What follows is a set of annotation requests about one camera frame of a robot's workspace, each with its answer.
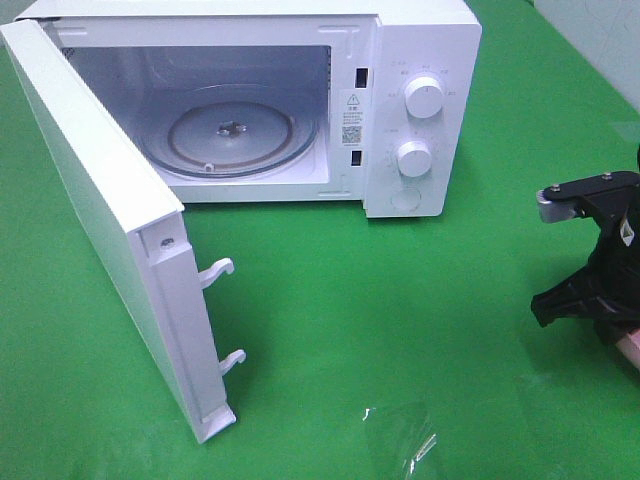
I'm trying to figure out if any pink round plate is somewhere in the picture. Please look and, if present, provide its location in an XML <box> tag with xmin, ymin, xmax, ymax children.
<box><xmin>615</xmin><ymin>329</ymin><xmax>640</xmax><ymax>370</ymax></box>

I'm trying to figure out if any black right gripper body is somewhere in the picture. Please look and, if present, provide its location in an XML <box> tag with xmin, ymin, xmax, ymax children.
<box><xmin>590</xmin><ymin>194</ymin><xmax>639</xmax><ymax>300</ymax></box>

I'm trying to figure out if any white lower microwave knob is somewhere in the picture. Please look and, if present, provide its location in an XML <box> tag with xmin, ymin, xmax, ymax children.
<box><xmin>397</xmin><ymin>141</ymin><xmax>433</xmax><ymax>178</ymax></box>

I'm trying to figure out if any white microwave knob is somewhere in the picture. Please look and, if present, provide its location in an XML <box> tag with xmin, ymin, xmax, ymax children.
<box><xmin>397</xmin><ymin>141</ymin><xmax>433</xmax><ymax>178</ymax></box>
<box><xmin>404</xmin><ymin>75</ymin><xmax>444</xmax><ymax>119</ymax></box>

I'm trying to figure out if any white microwave oven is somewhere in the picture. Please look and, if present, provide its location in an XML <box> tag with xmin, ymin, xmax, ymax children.
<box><xmin>10</xmin><ymin>1</ymin><xmax>482</xmax><ymax>218</ymax></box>

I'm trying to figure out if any round microwave door button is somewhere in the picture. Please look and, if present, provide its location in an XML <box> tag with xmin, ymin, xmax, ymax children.
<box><xmin>391</xmin><ymin>188</ymin><xmax>422</xmax><ymax>212</ymax></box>

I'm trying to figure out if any glass microwave turntable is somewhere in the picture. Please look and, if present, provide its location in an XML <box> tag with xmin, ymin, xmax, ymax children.
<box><xmin>136</xmin><ymin>84</ymin><xmax>323</xmax><ymax>180</ymax></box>

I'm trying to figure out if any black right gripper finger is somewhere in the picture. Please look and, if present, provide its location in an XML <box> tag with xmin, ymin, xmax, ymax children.
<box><xmin>531</xmin><ymin>267</ymin><xmax>639</xmax><ymax>327</ymax></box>
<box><xmin>593</xmin><ymin>320</ymin><xmax>639</xmax><ymax>345</ymax></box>

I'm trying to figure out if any white upper microwave knob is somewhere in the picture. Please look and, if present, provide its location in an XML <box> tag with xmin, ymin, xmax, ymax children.
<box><xmin>404</xmin><ymin>75</ymin><xmax>444</xmax><ymax>119</ymax></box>

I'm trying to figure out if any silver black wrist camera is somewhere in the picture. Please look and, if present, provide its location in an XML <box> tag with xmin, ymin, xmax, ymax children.
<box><xmin>536</xmin><ymin>171</ymin><xmax>639</xmax><ymax>229</ymax></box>

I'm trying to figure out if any white microwave door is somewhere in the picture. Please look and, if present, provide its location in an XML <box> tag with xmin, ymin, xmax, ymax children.
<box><xmin>1</xmin><ymin>20</ymin><xmax>246</xmax><ymax>442</ymax></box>

